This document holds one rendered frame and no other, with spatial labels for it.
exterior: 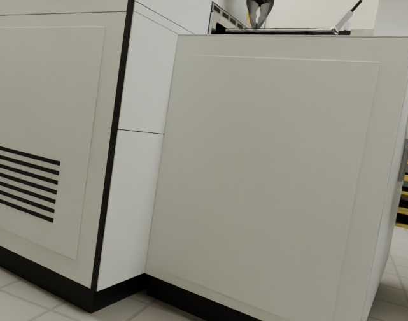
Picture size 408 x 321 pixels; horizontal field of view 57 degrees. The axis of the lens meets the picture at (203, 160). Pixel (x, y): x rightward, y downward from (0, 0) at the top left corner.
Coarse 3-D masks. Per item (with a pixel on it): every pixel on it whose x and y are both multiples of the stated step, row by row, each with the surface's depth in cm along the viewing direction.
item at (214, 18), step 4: (212, 12) 126; (212, 16) 126; (216, 16) 128; (220, 16) 130; (212, 20) 126; (216, 20) 128; (220, 20) 130; (224, 20) 132; (212, 24) 126; (220, 24) 131; (224, 24) 133; (228, 24) 135; (208, 28) 127; (212, 28) 127; (224, 28) 135; (208, 32) 127; (212, 32) 127
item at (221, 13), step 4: (212, 4) 126; (212, 8) 126; (216, 8) 128; (220, 8) 131; (216, 12) 129; (220, 12) 131; (224, 12) 133; (224, 16) 134; (228, 16) 136; (228, 20) 137; (232, 20) 139; (236, 20) 142; (232, 24) 140; (236, 24) 142; (240, 24) 145
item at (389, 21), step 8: (384, 0) 91; (392, 0) 90; (400, 0) 89; (384, 8) 91; (392, 8) 90; (400, 8) 89; (384, 16) 91; (392, 16) 90; (400, 16) 89; (376, 24) 92; (384, 24) 91; (392, 24) 90; (400, 24) 89; (376, 32) 92; (384, 32) 91; (392, 32) 90; (400, 32) 89
